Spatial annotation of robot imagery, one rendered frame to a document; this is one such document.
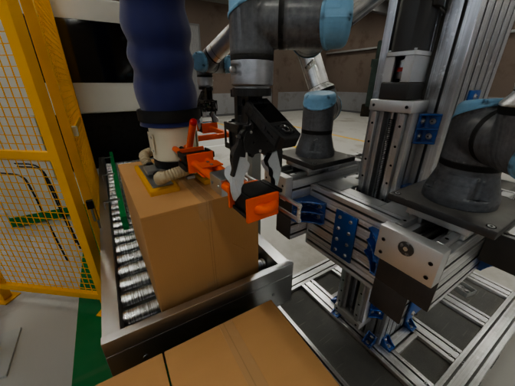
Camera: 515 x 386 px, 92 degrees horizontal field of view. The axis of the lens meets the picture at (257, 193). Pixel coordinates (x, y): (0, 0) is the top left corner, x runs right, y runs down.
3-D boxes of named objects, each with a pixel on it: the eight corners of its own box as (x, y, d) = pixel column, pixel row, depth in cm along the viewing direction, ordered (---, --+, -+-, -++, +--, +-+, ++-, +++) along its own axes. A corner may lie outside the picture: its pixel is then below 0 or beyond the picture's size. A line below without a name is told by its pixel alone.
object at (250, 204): (227, 207, 54) (227, 186, 52) (257, 198, 57) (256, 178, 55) (247, 224, 47) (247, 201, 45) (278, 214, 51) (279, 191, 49)
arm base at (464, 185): (438, 182, 70) (449, 148, 66) (508, 202, 59) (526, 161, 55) (409, 194, 63) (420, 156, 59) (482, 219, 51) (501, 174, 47)
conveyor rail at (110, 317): (103, 175, 263) (97, 157, 255) (108, 174, 265) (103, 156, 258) (115, 379, 81) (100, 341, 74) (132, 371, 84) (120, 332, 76)
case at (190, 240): (135, 236, 133) (117, 164, 116) (205, 215, 152) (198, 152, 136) (162, 317, 86) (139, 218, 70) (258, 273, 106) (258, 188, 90)
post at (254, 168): (248, 275, 183) (245, 139, 142) (256, 271, 186) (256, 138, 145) (253, 280, 177) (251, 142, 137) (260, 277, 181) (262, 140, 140)
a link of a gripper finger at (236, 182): (225, 192, 53) (238, 152, 52) (238, 203, 49) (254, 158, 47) (212, 191, 51) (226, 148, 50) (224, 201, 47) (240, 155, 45)
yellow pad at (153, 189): (135, 170, 109) (132, 158, 107) (158, 165, 114) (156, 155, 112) (150, 197, 83) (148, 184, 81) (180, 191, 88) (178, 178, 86)
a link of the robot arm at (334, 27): (344, 4, 44) (282, 6, 45) (359, -19, 34) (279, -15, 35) (338, 55, 47) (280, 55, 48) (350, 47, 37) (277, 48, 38)
